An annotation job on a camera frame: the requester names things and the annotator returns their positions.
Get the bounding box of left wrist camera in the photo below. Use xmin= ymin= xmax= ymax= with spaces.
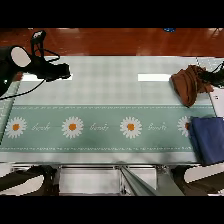
xmin=30 ymin=29 xmax=48 ymax=57

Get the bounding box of black cable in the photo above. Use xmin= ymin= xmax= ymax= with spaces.
xmin=0 ymin=78 xmax=47 ymax=101

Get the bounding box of brown T-shirt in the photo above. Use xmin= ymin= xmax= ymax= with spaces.
xmin=169 ymin=64 xmax=215 ymax=109

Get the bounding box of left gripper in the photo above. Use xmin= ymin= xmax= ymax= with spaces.
xmin=45 ymin=62 xmax=72 ymax=83

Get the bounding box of blue garment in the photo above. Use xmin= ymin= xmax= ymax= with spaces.
xmin=186 ymin=115 xmax=224 ymax=167

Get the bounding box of silver frame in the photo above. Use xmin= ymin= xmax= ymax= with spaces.
xmin=0 ymin=161 xmax=224 ymax=197

